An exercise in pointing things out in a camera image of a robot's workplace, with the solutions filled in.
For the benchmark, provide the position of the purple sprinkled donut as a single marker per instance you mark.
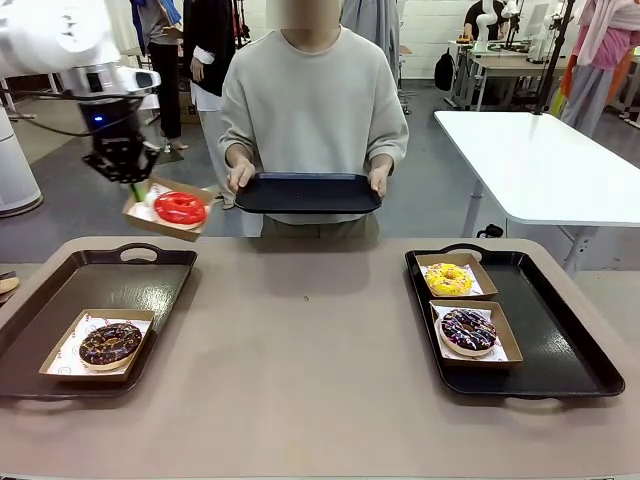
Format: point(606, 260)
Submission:
point(452, 332)

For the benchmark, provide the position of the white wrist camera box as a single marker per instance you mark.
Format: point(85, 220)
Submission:
point(142, 80)

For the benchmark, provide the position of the person in beige sweater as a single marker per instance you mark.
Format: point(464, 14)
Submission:
point(310, 100)

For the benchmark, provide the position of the white cylindrical stand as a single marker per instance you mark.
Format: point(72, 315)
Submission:
point(15, 170)

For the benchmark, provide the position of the black pole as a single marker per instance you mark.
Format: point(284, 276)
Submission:
point(550, 60)

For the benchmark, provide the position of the black backpack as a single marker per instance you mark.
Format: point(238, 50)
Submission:
point(444, 70)

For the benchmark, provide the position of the yellow sprinkled donut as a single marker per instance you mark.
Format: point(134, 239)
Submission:
point(435, 280)

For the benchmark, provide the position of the red glazed donut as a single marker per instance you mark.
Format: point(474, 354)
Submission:
point(167, 212)

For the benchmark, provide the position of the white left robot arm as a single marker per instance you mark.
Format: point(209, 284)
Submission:
point(50, 35)

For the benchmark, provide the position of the person's left forearm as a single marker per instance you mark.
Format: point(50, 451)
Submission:
point(387, 150)

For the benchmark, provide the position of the cardboard box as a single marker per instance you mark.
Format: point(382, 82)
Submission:
point(189, 107)

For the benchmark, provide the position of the grey hanging garment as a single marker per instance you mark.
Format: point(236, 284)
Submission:
point(380, 30)

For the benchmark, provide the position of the kraft paper box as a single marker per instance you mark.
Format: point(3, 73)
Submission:
point(507, 330)
point(165, 231)
point(85, 378)
point(487, 282)

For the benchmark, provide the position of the person's left hand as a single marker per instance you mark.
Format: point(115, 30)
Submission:
point(380, 180)

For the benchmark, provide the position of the black caster foot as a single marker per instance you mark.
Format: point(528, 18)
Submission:
point(490, 230)

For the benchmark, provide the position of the figure in pink orange robes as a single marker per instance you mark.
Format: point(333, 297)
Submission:
point(595, 60)

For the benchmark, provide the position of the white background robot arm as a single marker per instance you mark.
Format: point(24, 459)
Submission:
point(482, 25)

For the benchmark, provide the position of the bystander in black trousers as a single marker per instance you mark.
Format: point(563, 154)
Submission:
point(167, 75)

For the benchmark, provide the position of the white table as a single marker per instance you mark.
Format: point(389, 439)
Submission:
point(550, 165)

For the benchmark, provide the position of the tan rounded object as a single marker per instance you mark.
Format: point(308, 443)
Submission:
point(7, 285)

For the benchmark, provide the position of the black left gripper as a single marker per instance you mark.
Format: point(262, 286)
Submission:
point(112, 125)

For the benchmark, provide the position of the person's right forearm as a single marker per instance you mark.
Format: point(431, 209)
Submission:
point(240, 150)

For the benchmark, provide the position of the white table leg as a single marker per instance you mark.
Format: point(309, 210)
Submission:
point(580, 250)
point(476, 210)

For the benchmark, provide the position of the chocolate nut donut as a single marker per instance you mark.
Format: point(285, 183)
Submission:
point(95, 350)

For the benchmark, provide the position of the background person in black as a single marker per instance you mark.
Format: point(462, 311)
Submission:
point(472, 20)

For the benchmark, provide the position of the small black serving tray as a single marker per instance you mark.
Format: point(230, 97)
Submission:
point(305, 195)

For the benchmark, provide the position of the person's right hand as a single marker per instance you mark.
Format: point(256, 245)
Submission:
point(240, 175)

